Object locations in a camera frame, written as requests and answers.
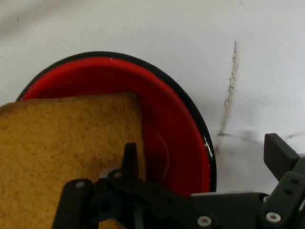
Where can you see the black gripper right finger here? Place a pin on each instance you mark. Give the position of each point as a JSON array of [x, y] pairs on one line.
[[286, 190]]

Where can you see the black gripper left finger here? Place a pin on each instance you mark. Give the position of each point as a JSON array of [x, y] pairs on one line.
[[143, 202]]

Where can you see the red bowl with black rim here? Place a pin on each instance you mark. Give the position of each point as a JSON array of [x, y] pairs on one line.
[[171, 124]]

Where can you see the brown toast slice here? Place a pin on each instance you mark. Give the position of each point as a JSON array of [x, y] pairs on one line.
[[59, 143]]

